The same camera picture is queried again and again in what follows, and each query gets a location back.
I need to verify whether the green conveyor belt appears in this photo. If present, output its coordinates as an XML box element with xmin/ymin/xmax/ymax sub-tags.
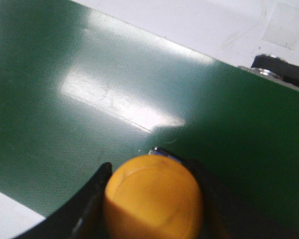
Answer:
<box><xmin>0</xmin><ymin>0</ymin><xmax>299</xmax><ymax>239</ymax></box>

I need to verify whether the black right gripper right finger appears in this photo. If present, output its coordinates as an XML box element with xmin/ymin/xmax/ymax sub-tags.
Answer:
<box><xmin>181</xmin><ymin>158</ymin><xmax>299</xmax><ymax>239</ymax></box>

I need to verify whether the yellow mushroom push button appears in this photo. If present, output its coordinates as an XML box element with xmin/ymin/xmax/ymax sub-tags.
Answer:
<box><xmin>103</xmin><ymin>154</ymin><xmax>204</xmax><ymax>239</ymax></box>

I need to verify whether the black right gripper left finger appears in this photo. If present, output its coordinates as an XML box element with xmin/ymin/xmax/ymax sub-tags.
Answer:
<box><xmin>15</xmin><ymin>162</ymin><xmax>112</xmax><ymax>239</ymax></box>

